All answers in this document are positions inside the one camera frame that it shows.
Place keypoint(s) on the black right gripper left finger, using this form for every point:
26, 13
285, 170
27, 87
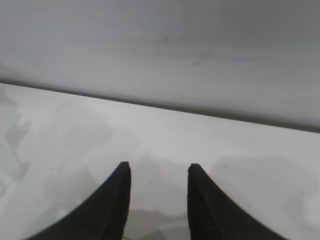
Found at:
100, 212

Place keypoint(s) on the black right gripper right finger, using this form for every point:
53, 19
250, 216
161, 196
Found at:
212, 215

